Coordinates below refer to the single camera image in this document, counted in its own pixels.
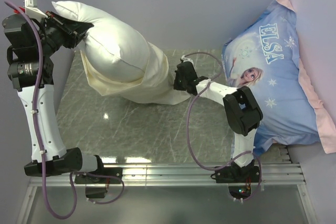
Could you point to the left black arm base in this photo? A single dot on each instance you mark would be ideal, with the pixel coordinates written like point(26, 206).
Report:
point(97, 184)

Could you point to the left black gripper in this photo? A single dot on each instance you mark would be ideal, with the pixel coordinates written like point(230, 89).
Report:
point(72, 30)

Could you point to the aluminium mounting rail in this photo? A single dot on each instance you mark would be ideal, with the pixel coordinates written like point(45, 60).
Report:
point(185, 193)

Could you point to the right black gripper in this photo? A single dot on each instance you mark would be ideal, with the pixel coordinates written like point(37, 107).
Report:
point(177, 86)

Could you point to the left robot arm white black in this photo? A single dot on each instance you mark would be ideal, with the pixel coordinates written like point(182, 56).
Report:
point(30, 70)

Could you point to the blue Elsa print pillow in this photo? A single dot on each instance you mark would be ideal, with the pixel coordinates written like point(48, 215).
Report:
point(265, 57)

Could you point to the cream pillowcase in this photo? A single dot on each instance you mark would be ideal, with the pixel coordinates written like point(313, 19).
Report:
point(155, 86)

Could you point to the white pillow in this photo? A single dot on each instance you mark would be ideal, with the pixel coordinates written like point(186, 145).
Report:
point(114, 48)

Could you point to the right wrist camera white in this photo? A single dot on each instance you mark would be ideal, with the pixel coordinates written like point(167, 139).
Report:
point(184, 58)

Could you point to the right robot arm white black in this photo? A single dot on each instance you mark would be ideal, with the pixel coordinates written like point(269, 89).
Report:
point(242, 111)

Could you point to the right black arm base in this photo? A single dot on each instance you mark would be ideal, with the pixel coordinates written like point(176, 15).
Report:
point(240, 180)

